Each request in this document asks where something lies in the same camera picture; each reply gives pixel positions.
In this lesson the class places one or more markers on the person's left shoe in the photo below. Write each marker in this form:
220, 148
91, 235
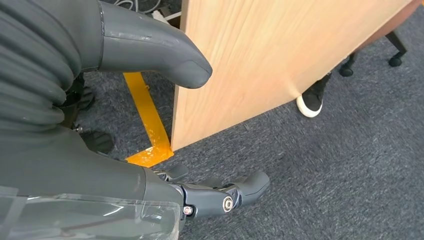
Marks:
311, 99

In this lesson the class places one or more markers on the orange floor tape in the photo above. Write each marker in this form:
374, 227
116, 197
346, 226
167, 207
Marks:
149, 126

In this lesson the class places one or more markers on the light wooden desk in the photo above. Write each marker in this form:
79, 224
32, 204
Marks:
265, 59

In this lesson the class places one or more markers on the dark robot lower body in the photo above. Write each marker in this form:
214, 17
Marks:
97, 142

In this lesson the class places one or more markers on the clear plastic sheet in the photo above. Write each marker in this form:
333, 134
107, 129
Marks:
99, 218

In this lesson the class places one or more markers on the black office chair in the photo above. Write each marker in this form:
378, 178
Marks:
396, 61

